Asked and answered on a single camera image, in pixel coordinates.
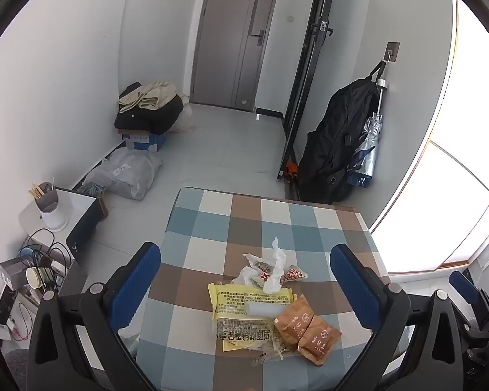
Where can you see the grey plastic bag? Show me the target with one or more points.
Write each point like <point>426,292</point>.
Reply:
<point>126,173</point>

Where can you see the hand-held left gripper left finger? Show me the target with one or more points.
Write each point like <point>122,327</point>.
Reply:
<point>132,289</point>

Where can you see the blue and white cardboard box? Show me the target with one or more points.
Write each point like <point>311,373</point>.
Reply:
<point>144,140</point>

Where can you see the white side cabinet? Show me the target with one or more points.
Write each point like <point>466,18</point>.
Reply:
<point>83,216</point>

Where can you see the white wardrobe with gold trim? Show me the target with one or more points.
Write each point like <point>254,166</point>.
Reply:
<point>444,195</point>

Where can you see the silver folded umbrella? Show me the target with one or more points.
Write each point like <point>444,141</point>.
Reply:
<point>368,150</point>

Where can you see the white sack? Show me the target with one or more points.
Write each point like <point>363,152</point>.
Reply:
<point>183,116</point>

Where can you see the crumpled clear plastic wrapper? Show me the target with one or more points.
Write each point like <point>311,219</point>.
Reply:
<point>276,269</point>

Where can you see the metal wall hook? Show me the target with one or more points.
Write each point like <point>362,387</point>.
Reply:
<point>392,52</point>

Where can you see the bundle of wooden chopsticks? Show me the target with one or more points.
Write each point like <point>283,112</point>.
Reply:
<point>36,191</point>

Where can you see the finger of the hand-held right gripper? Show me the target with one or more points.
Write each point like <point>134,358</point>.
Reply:
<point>462,287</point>

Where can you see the black hanging bag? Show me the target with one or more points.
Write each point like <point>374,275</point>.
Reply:
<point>330,150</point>

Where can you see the yellow printed plastic bag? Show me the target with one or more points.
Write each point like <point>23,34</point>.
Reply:
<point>236,330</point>

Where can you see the brown paper packet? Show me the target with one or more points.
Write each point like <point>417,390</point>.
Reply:
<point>295,319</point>
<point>320,344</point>

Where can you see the white utensil holder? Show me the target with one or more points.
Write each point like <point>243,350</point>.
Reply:
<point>55,211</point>

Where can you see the brown wooden object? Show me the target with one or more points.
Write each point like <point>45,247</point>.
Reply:
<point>102,207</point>

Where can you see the beige cloth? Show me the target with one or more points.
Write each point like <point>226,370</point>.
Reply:
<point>150,95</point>

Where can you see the blue fringed cloth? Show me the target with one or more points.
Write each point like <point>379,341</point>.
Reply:
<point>90,189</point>

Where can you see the checkered tablecloth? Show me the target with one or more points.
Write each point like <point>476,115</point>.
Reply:
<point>212,228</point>

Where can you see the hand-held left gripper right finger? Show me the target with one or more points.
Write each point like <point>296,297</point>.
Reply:
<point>356,289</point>

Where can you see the black metal door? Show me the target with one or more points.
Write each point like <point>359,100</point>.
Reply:
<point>309,69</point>

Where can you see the grey door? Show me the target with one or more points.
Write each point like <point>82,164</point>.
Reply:
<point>232,36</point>

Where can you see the white plastic tube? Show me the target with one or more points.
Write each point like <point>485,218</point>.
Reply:
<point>265,310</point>

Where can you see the orange object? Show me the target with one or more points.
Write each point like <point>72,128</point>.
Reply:
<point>291,169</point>

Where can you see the grey box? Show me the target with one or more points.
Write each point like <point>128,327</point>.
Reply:
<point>12,273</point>

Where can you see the black clothing pile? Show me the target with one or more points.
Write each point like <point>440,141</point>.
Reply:
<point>146,120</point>

